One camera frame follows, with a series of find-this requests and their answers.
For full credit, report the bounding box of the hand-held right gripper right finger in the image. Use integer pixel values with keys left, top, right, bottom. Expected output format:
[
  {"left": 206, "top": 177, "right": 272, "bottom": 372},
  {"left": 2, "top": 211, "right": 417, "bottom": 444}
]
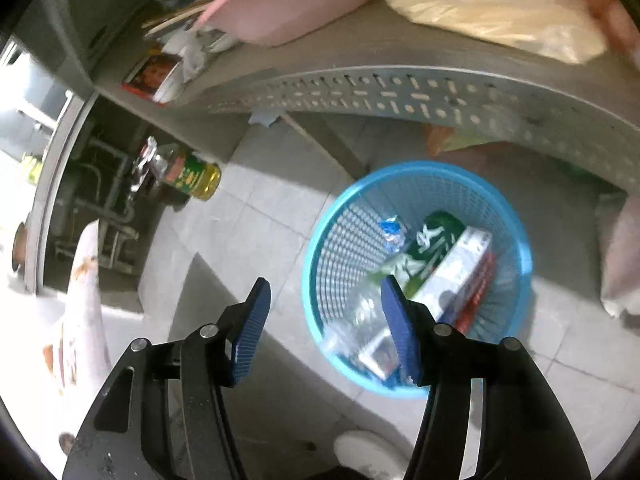
[{"left": 380, "top": 275, "right": 593, "bottom": 480}]

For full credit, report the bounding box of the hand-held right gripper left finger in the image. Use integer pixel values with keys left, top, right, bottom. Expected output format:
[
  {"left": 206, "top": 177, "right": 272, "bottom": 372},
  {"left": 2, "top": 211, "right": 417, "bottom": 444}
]
[{"left": 62, "top": 276, "right": 273, "bottom": 480}]

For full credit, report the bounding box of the clear plastic bottle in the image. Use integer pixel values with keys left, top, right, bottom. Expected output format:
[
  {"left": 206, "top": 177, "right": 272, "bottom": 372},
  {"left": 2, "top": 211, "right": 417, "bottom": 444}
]
[{"left": 320, "top": 280, "right": 398, "bottom": 361}]

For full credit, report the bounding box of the white cardboard box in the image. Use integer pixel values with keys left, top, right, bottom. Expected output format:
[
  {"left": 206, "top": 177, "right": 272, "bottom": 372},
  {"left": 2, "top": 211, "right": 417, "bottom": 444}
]
[{"left": 357, "top": 226, "right": 493, "bottom": 381}]

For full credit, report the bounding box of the red snack packet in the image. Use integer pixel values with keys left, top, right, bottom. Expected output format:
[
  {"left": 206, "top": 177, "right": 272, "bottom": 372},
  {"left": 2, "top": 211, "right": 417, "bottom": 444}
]
[{"left": 452, "top": 252, "right": 501, "bottom": 331}]

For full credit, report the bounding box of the blue white wrapper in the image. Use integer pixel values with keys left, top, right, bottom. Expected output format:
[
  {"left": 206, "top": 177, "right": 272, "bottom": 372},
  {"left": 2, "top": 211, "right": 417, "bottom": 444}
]
[{"left": 377, "top": 215, "right": 410, "bottom": 257}]

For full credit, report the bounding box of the green printed packet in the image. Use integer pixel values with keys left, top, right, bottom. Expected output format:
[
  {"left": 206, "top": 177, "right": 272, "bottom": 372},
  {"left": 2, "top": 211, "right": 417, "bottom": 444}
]
[{"left": 370, "top": 210, "right": 463, "bottom": 298}]

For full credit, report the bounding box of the blue plastic mesh basket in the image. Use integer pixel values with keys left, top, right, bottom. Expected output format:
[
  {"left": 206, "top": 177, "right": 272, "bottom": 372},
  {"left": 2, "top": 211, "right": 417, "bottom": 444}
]
[{"left": 301, "top": 161, "right": 535, "bottom": 400}]

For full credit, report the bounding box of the cooking oil bottle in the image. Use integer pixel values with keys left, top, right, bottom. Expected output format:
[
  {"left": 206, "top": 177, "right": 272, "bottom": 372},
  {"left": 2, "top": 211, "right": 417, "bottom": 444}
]
[{"left": 131, "top": 137, "right": 222, "bottom": 204}]

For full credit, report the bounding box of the orange green bag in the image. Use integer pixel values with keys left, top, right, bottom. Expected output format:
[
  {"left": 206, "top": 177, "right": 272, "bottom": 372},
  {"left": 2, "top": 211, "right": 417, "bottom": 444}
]
[{"left": 425, "top": 125, "right": 503, "bottom": 158}]

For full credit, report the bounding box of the pale pink plastic bag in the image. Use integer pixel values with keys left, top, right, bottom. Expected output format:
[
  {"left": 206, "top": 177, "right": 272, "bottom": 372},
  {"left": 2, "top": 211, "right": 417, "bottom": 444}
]
[{"left": 599, "top": 194, "right": 640, "bottom": 318}]

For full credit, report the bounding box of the round brown disc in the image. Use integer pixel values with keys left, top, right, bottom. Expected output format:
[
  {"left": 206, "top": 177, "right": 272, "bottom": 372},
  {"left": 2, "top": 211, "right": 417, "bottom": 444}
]
[{"left": 11, "top": 220, "right": 31, "bottom": 272}]

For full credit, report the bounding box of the small red picture box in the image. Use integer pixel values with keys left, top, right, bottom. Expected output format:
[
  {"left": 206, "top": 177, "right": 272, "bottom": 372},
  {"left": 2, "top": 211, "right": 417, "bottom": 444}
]
[{"left": 121, "top": 52, "right": 183, "bottom": 106}]

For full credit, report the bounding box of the perforated metal shelf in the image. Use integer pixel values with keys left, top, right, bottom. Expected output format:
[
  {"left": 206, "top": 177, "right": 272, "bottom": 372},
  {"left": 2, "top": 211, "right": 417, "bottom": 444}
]
[{"left": 95, "top": 0, "right": 640, "bottom": 196}]

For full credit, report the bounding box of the crumpled white plastic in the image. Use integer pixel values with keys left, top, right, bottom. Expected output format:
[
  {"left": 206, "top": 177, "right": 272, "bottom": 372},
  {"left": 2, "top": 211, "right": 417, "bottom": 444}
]
[{"left": 179, "top": 27, "right": 237, "bottom": 77}]

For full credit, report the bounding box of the wooden chopsticks bundle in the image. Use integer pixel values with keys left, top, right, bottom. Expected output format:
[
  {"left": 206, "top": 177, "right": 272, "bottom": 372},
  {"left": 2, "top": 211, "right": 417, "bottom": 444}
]
[{"left": 141, "top": 2, "right": 213, "bottom": 32}]

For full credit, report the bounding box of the pink plastic basin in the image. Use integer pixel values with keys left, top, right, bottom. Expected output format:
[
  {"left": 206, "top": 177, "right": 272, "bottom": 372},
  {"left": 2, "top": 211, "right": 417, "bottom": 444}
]
[{"left": 200, "top": 0, "right": 378, "bottom": 48}]

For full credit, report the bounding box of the pale yellow plastic bag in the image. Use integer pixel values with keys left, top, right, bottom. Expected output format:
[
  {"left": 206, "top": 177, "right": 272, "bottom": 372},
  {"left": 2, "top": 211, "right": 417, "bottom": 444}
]
[{"left": 367, "top": 0, "right": 608, "bottom": 66}]

